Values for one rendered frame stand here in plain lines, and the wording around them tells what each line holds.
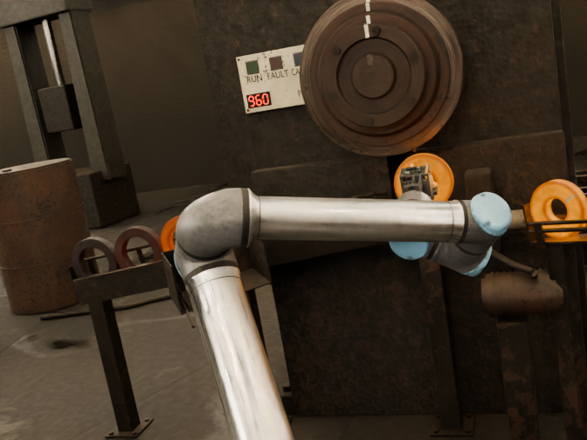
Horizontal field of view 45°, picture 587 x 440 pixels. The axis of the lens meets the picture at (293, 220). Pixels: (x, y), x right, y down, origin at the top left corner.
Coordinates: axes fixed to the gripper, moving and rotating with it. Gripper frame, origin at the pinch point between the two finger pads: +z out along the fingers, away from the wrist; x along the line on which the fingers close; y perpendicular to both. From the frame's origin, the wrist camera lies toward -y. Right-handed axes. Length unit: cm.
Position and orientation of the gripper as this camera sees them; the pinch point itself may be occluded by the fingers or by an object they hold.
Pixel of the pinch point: (422, 175)
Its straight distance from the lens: 190.7
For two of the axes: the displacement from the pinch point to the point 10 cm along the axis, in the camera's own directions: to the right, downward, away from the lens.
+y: -2.4, -8.6, -4.6
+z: 2.3, -5.1, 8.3
